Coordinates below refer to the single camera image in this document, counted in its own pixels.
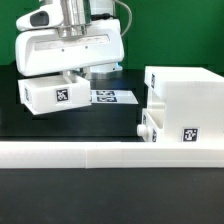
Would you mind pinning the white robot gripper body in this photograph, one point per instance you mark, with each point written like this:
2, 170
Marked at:
40, 52

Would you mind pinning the white drawer with knob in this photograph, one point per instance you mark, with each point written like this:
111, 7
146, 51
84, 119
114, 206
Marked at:
151, 128

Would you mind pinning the white drawer cabinet box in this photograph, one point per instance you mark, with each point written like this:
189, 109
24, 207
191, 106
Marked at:
193, 102

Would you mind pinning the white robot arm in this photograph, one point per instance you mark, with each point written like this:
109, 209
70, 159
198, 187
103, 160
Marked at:
61, 35

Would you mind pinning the white marker sheet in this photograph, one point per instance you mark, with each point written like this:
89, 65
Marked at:
113, 97

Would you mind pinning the white L-shaped fence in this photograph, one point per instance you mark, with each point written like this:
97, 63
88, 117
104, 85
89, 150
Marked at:
61, 154

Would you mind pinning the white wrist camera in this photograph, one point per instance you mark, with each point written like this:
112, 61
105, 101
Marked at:
47, 16

